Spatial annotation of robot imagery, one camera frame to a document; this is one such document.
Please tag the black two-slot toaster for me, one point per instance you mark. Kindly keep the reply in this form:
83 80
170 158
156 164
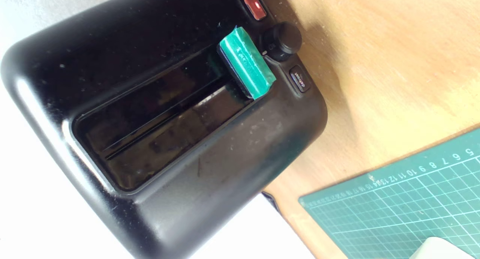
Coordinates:
210 176

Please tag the green taped toaster lever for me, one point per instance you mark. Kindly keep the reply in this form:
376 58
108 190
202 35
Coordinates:
247 62

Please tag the black defrost toaster button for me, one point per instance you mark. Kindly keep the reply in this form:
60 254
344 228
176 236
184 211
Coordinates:
300 79

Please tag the black toaster dial knob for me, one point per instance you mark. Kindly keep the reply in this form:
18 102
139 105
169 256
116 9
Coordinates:
285 39

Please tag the red toaster button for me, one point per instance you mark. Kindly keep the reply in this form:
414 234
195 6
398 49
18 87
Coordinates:
255 6

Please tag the green cutting mat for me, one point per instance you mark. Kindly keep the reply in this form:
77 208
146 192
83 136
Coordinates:
393 202

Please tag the white block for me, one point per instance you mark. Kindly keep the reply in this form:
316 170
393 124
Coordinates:
438 249

